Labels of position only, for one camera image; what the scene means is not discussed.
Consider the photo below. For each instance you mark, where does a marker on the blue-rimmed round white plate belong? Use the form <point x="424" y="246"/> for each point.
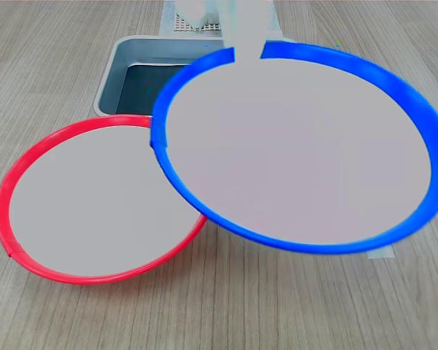
<point x="295" y="153"/>

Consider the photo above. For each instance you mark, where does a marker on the black mat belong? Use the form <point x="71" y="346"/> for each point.
<point x="142" y="91"/>

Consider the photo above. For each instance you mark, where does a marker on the steel tray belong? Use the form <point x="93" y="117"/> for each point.
<point x="111" y="84"/>

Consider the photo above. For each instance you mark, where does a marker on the red-rimmed round white plate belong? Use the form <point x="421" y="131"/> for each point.
<point x="95" y="204"/>

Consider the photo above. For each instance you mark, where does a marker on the translucent tape strip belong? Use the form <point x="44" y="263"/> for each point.
<point x="381" y="253"/>

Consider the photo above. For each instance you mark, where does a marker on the pale perforated base plate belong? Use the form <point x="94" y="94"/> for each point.
<point x="190" y="27"/>

